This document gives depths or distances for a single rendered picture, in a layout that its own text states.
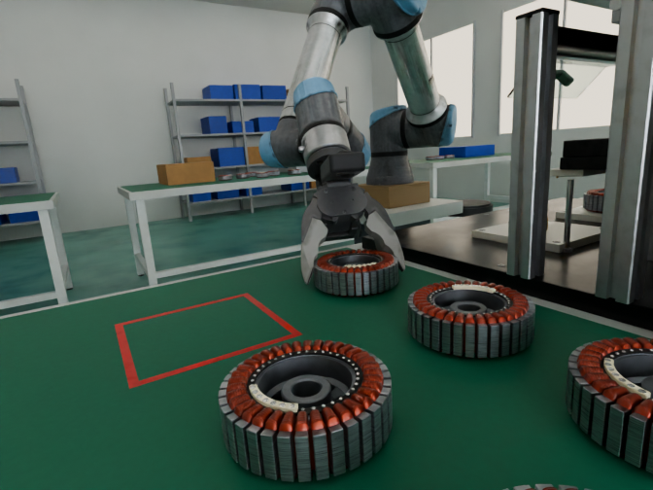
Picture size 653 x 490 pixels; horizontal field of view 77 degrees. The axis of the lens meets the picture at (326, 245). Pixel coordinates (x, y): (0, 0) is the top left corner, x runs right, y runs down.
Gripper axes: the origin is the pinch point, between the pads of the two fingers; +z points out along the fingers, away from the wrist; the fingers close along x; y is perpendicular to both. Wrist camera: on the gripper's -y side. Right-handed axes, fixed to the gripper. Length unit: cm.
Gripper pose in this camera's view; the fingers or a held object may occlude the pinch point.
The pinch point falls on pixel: (357, 273)
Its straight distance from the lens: 54.7
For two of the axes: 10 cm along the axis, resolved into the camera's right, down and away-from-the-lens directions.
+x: -9.8, 1.2, -1.6
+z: 1.8, 8.9, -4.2
